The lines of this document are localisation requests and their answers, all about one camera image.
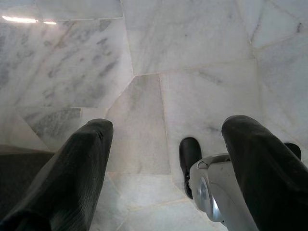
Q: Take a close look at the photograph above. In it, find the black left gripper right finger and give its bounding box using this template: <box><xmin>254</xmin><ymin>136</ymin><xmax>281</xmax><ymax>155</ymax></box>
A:
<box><xmin>220</xmin><ymin>115</ymin><xmax>308</xmax><ymax>231</ymax></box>

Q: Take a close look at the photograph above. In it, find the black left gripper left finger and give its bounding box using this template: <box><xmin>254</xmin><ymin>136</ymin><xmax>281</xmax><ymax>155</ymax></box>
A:
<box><xmin>0</xmin><ymin>119</ymin><xmax>114</xmax><ymax>231</ymax></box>

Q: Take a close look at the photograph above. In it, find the black robot right foot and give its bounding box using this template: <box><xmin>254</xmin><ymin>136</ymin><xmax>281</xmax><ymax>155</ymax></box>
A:
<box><xmin>283</xmin><ymin>142</ymin><xmax>303</xmax><ymax>161</ymax></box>

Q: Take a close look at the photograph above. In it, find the black robot foot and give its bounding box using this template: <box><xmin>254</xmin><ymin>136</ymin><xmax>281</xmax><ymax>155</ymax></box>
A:
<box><xmin>283</xmin><ymin>142</ymin><xmax>303</xmax><ymax>161</ymax></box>
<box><xmin>179</xmin><ymin>137</ymin><xmax>203</xmax><ymax>200</ymax></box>

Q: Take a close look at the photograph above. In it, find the dark grey fabric furniture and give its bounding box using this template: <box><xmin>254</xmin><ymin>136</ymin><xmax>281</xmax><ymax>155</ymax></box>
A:
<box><xmin>0</xmin><ymin>143</ymin><xmax>55</xmax><ymax>217</ymax></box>

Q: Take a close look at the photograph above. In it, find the black robot left foot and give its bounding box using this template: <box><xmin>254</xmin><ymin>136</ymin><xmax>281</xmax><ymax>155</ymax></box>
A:
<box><xmin>179</xmin><ymin>137</ymin><xmax>203</xmax><ymax>200</ymax></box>

